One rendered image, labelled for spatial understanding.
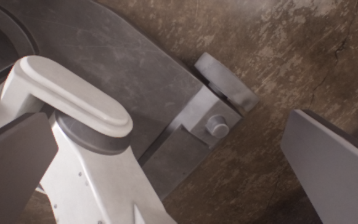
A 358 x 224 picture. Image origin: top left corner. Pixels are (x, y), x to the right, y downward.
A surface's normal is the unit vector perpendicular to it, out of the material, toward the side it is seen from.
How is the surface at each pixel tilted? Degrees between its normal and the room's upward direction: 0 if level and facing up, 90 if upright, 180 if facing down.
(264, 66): 0
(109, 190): 90
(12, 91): 0
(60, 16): 0
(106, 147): 48
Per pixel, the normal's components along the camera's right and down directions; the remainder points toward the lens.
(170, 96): 0.12, 0.42
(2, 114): 0.36, 0.10
